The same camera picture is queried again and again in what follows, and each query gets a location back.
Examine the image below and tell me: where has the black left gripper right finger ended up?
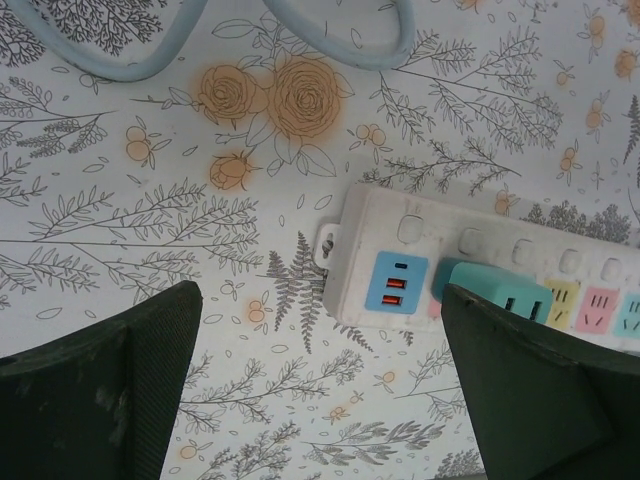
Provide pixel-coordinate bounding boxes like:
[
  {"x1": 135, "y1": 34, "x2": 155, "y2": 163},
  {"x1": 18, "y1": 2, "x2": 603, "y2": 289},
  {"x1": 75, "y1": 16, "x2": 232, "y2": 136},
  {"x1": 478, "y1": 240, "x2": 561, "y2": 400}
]
[{"x1": 440, "y1": 283, "x2": 640, "y2": 480}]

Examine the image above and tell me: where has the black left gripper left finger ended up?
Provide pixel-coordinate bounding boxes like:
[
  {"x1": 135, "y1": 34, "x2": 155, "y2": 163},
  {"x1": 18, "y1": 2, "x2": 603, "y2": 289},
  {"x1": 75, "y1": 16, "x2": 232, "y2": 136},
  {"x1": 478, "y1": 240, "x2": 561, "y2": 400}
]
[{"x1": 0, "y1": 279, "x2": 204, "y2": 480}]

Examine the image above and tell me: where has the teal charger plug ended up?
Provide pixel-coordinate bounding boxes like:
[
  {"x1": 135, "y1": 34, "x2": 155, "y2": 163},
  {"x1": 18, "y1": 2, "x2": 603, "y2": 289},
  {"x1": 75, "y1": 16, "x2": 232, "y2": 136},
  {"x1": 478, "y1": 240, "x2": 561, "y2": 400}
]
[{"x1": 430, "y1": 258, "x2": 555, "y2": 326}]

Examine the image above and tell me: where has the white multi-colour socket power strip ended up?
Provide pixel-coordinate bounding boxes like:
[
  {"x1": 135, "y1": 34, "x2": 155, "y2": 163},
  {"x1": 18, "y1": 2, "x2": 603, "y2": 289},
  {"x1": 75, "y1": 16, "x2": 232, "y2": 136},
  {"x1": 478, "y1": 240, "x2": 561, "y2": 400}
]
[{"x1": 313, "y1": 182, "x2": 640, "y2": 359}]

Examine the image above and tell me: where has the light blue power cable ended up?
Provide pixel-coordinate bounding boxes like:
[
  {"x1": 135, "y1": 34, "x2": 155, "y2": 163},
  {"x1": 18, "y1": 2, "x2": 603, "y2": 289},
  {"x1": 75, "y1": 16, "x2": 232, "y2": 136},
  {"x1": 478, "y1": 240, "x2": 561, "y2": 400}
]
[{"x1": 9, "y1": 0, "x2": 417, "y2": 84}]

